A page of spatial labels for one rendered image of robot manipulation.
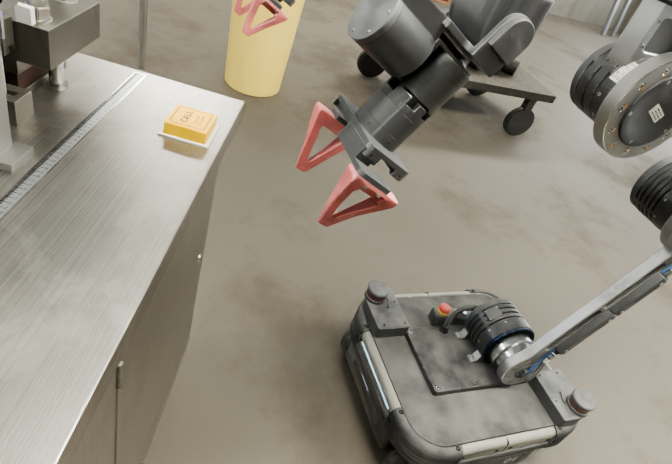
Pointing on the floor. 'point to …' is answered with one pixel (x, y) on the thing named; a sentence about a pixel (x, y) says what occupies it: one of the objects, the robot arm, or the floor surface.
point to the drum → (267, 48)
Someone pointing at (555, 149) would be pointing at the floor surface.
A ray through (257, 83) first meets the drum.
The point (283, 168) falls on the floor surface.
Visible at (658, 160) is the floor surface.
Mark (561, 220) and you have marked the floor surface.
